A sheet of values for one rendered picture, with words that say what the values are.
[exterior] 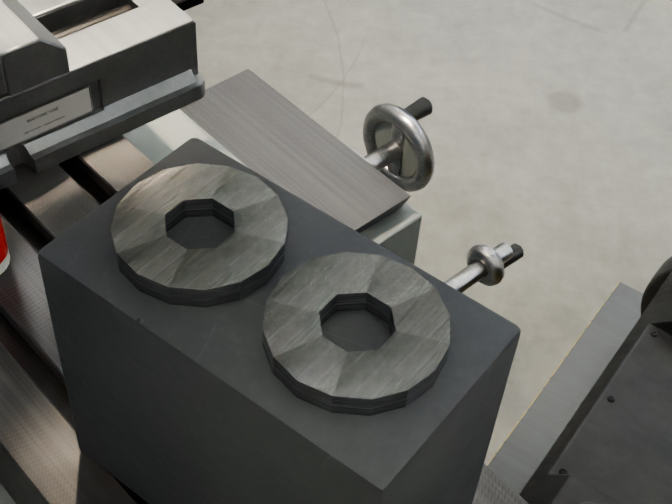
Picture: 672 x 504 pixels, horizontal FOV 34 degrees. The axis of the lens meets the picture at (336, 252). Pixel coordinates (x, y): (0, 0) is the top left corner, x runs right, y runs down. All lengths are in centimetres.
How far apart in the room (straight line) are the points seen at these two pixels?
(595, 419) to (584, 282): 95
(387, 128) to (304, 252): 80
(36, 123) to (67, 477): 30
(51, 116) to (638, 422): 66
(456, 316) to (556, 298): 152
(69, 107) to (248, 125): 37
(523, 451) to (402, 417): 86
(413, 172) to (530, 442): 36
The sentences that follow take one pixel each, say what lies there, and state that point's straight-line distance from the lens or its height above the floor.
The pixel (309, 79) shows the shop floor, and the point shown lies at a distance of 245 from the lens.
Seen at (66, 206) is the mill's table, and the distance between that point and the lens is 87.
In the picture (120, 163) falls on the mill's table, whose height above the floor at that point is 92.
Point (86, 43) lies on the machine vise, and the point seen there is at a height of 99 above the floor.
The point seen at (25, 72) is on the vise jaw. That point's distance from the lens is 85.
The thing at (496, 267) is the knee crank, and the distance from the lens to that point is 138.
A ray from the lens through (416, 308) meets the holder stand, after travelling 53.
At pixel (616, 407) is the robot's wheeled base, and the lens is 119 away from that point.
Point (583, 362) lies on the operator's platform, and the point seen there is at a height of 40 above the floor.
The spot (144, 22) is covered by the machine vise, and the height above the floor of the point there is 99.
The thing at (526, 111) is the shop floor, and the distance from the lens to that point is 244.
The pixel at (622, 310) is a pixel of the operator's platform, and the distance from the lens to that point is 154.
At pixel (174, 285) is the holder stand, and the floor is 112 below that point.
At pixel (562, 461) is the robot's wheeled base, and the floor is 59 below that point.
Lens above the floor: 152
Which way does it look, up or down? 47 degrees down
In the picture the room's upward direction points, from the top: 4 degrees clockwise
